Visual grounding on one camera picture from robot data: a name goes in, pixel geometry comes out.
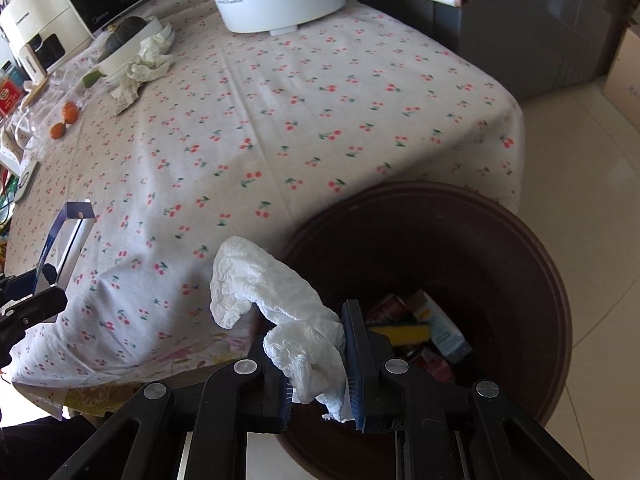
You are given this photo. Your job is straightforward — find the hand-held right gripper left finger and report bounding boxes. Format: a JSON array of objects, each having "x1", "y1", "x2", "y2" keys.
[{"x1": 50, "y1": 335, "x2": 296, "y2": 480}]

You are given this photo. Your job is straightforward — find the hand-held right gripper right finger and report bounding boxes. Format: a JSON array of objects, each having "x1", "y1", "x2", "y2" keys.
[{"x1": 341, "y1": 300, "x2": 593, "y2": 480}]

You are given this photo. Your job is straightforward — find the blue white box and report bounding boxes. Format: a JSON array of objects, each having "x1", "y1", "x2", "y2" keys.
[{"x1": 35, "y1": 200, "x2": 97, "y2": 291}]

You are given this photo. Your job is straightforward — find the green yellow sponge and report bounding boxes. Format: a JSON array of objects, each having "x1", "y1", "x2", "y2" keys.
[{"x1": 367, "y1": 324, "x2": 432, "y2": 348}]

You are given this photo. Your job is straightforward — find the red drink can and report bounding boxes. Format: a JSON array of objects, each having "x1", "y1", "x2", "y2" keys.
[{"x1": 364, "y1": 294, "x2": 413, "y2": 325}]

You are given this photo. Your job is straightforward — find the light blue milk carton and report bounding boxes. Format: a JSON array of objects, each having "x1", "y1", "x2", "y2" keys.
[{"x1": 405, "y1": 288, "x2": 473, "y2": 363}]

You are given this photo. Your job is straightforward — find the white tissue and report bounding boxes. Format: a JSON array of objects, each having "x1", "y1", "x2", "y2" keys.
[{"x1": 209, "y1": 236, "x2": 358, "y2": 423}]

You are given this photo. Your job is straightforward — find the brown trash bin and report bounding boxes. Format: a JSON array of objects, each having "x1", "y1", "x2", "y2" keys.
[{"x1": 272, "y1": 182, "x2": 573, "y2": 480}]

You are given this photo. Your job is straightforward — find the small white device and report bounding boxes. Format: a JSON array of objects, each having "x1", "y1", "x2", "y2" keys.
[{"x1": 12, "y1": 161, "x2": 41, "y2": 203}]

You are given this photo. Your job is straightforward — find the floral under tablecloth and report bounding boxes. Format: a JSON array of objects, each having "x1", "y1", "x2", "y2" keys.
[{"x1": 30, "y1": 330, "x2": 256, "y2": 416}]

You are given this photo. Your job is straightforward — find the person's dark clothing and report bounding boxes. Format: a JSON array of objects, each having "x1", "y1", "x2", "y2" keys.
[{"x1": 0, "y1": 412, "x2": 103, "y2": 480}]

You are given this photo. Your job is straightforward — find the red label jar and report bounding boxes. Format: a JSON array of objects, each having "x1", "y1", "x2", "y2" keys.
[{"x1": 0, "y1": 77, "x2": 28, "y2": 117}]

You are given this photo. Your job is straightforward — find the stack of white plates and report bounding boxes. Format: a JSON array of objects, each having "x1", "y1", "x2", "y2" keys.
[{"x1": 102, "y1": 62, "x2": 136, "y2": 85}]

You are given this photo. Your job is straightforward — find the cherry print tablecloth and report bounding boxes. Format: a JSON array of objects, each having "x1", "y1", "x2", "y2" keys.
[{"x1": 5, "y1": 0, "x2": 525, "y2": 393}]

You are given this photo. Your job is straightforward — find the white bowl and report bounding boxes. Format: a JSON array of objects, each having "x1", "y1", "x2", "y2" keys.
[{"x1": 97, "y1": 17, "x2": 173, "y2": 76}]

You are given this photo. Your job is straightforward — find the crumpled cream paper towel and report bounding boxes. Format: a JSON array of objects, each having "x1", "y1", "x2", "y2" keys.
[{"x1": 109, "y1": 32, "x2": 176, "y2": 115}]

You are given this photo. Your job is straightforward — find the white air fryer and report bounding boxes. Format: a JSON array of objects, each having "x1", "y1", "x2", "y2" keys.
[{"x1": 0, "y1": 0, "x2": 96, "y2": 83}]

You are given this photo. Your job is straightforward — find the dark green squash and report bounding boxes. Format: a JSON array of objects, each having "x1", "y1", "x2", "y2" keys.
[{"x1": 102, "y1": 16, "x2": 148, "y2": 56}]

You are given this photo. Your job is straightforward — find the grey refrigerator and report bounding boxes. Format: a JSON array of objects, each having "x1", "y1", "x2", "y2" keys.
[{"x1": 345, "y1": 0, "x2": 640, "y2": 101}]

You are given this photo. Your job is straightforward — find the cardboard box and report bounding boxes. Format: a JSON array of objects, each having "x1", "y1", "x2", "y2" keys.
[{"x1": 602, "y1": 27, "x2": 640, "y2": 126}]

